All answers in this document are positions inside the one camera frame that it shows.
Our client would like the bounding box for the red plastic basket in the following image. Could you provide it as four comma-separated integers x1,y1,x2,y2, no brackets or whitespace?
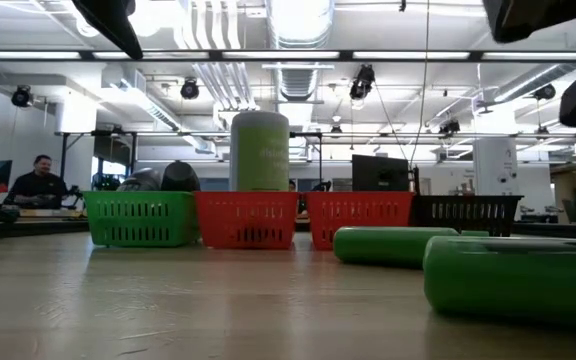
305,191,415,251
193,191,300,250

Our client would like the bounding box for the white round column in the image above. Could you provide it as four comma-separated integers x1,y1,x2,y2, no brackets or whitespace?
472,135,520,197

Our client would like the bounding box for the black plastic basket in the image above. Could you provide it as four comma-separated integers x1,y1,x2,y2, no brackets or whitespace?
408,194,523,238

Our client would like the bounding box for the green plastic basket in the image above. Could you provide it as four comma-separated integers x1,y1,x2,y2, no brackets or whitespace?
81,190,200,248

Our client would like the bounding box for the black hanging camera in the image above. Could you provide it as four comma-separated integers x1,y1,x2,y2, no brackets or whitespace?
179,78,201,100
534,83,558,101
10,84,34,108
438,118,462,136
349,64,377,100

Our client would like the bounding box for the silver ceiling air duct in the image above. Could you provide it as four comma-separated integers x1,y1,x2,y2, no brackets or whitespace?
266,0,335,50

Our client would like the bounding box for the dark background table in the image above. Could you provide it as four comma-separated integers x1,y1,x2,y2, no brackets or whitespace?
0,217,89,241
510,222,576,240

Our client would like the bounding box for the white green wipes canister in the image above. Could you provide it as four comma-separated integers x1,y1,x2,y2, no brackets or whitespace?
228,110,291,193

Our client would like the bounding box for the black hanging screen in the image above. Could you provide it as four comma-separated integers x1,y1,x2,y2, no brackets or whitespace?
92,134,133,166

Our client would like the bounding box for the black computer monitor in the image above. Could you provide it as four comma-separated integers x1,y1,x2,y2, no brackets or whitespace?
351,154,412,193

